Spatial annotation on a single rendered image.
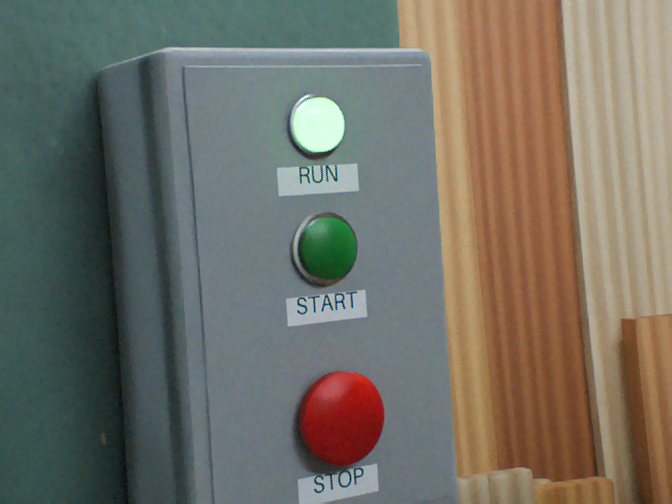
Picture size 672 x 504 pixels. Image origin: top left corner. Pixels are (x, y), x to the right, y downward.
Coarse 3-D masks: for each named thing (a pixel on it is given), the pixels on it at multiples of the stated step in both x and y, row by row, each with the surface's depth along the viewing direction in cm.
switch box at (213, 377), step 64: (128, 64) 42; (192, 64) 40; (256, 64) 41; (320, 64) 42; (384, 64) 43; (128, 128) 42; (192, 128) 39; (256, 128) 41; (384, 128) 43; (128, 192) 42; (192, 192) 40; (256, 192) 41; (384, 192) 43; (128, 256) 43; (192, 256) 40; (256, 256) 41; (384, 256) 43; (128, 320) 43; (192, 320) 40; (256, 320) 41; (384, 320) 43; (128, 384) 44; (192, 384) 40; (256, 384) 41; (384, 384) 43; (448, 384) 45; (128, 448) 44; (192, 448) 40; (256, 448) 41; (384, 448) 43; (448, 448) 45
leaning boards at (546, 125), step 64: (448, 0) 187; (512, 0) 194; (576, 0) 196; (640, 0) 204; (448, 64) 186; (512, 64) 194; (576, 64) 196; (640, 64) 203; (448, 128) 186; (512, 128) 194; (576, 128) 196; (640, 128) 203; (448, 192) 186; (512, 192) 194; (576, 192) 195; (640, 192) 199; (448, 256) 186; (512, 256) 193; (576, 256) 197; (640, 256) 199; (448, 320) 185; (512, 320) 193; (576, 320) 197; (640, 320) 190; (512, 384) 193; (576, 384) 197; (640, 384) 190; (512, 448) 192; (576, 448) 196; (640, 448) 192
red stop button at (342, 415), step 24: (336, 384) 41; (360, 384) 41; (312, 408) 41; (336, 408) 41; (360, 408) 41; (312, 432) 41; (336, 432) 41; (360, 432) 41; (336, 456) 41; (360, 456) 42
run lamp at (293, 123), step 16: (304, 96) 41; (320, 96) 41; (304, 112) 41; (320, 112) 41; (336, 112) 41; (288, 128) 41; (304, 128) 41; (320, 128) 41; (336, 128) 41; (304, 144) 41; (320, 144) 41; (336, 144) 42
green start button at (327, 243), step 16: (304, 224) 41; (320, 224) 41; (336, 224) 41; (304, 240) 41; (320, 240) 41; (336, 240) 41; (352, 240) 42; (304, 256) 41; (320, 256) 41; (336, 256) 41; (352, 256) 42; (304, 272) 41; (320, 272) 41; (336, 272) 41
